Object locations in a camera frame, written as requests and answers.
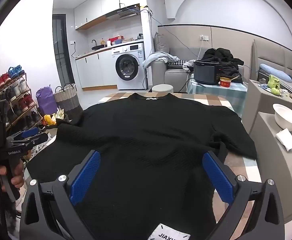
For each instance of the black electric cooker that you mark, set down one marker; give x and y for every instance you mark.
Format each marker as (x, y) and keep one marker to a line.
(207, 73)

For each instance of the white kitchen cabinets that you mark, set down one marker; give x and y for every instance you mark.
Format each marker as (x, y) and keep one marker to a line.
(96, 7)
(93, 70)

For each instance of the white folded tissue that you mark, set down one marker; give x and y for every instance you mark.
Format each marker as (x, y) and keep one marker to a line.
(287, 140)

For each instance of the white printed label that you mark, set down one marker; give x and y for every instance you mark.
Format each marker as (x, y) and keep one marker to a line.
(166, 233)

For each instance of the houndstooth cushion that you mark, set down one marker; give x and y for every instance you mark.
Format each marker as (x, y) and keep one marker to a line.
(178, 63)

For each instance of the red bowl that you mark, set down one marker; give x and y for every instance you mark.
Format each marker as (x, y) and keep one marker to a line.
(225, 82)

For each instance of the dark glass door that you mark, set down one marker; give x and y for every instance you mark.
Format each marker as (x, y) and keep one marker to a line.
(62, 55)

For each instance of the round white stool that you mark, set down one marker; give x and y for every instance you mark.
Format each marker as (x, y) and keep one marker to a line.
(162, 88)

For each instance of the blue pillow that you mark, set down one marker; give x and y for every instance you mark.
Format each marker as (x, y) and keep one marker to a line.
(276, 72)

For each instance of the grey cushion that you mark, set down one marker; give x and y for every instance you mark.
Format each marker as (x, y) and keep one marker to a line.
(161, 43)

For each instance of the yellow and white wrappers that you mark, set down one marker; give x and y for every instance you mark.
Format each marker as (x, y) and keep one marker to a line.
(49, 120)

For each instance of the light grey blanket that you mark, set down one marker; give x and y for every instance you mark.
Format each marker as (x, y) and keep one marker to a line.
(158, 57)

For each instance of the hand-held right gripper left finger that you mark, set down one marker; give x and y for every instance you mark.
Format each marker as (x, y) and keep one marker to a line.
(86, 177)

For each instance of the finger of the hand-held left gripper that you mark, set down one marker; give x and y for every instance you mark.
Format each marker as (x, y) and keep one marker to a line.
(28, 132)
(33, 138)

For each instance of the black kitchen faucet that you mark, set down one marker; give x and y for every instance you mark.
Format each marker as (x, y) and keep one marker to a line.
(94, 42)

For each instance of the shoe rack with shoes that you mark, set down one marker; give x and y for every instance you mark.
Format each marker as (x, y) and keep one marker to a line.
(13, 90)

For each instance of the grey padded headboard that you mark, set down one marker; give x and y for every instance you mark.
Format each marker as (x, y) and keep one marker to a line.
(273, 55)

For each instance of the white upper kitchen cabinets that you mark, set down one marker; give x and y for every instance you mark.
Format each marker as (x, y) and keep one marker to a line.
(96, 7)

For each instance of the red storage container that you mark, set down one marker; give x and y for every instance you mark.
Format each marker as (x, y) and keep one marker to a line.
(114, 41)

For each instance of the beige cabinet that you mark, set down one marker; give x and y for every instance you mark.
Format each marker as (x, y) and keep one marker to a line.
(278, 180)
(263, 100)

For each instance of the steel range hood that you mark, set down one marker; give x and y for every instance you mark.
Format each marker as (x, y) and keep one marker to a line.
(123, 11)

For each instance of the white lower kitchen cabinets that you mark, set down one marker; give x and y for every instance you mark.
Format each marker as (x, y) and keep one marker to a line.
(93, 70)

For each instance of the pile of black clothes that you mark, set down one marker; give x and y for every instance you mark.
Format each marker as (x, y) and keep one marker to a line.
(226, 60)

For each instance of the woven laundry basket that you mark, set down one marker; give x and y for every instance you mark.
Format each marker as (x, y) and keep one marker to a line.
(67, 98)

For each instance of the white wall socket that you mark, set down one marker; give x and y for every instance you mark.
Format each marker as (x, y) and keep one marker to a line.
(204, 37)

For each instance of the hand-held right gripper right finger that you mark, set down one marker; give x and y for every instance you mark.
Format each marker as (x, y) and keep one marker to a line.
(217, 177)

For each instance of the teal checked side table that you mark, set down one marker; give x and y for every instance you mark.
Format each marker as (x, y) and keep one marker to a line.
(221, 96)

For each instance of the person's left hand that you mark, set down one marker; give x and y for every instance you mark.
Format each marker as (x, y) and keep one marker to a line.
(18, 180)

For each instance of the checked tablecloth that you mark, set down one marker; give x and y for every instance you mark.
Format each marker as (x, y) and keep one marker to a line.
(241, 170)

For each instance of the grey sofa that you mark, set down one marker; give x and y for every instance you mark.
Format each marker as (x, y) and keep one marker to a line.
(171, 76)

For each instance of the purple bag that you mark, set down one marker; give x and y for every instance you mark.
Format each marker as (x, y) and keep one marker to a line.
(44, 101)

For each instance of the white washing machine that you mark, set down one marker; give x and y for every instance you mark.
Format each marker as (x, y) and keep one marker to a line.
(133, 80)

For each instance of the white bowl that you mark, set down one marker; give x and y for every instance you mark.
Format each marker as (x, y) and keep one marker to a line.
(286, 118)

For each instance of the black knit sweater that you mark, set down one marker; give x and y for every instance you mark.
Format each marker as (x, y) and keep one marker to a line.
(146, 135)

